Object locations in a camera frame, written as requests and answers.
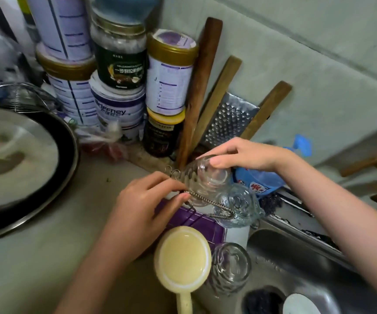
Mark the person's left hand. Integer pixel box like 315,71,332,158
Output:
102,171,192,266

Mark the wooden framed metal grater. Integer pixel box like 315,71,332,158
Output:
190,55,293,157

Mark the metal wire cup rack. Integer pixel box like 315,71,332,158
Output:
164,163,238,220

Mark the blue enamel bowl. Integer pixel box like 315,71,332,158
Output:
86,0,163,27

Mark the dark scouring pad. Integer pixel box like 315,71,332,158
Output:
259,195,284,216

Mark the black wire scourer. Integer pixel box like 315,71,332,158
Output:
242,287,285,314

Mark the wooden slicer with blue blade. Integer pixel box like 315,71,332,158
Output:
339,143,377,179

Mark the person's right forearm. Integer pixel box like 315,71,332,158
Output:
279,150,377,308

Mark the purple plastic tray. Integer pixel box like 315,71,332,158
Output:
154,198,227,247

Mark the stack of labelled tin cans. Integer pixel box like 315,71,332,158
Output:
25,0,199,159

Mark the small blue water bottle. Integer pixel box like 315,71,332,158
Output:
233,134,314,197

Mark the black wok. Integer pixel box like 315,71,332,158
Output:
0,101,81,246

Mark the steel pot lid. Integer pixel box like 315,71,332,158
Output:
0,106,60,212

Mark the wooden rolling pin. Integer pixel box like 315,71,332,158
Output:
174,17,224,171

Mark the white plate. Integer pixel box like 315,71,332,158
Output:
282,293,322,314

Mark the small clear glass cup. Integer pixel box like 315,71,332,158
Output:
213,183,265,228

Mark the stainless steel sink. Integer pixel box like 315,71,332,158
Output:
237,193,377,314

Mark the person's right hand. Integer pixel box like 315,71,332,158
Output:
202,137,295,175

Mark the metal wire basket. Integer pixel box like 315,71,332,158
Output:
0,82,64,115

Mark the plastic bag with red contents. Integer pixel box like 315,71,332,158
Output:
74,121,130,161

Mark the yellow mug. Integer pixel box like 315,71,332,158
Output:
153,225,213,314

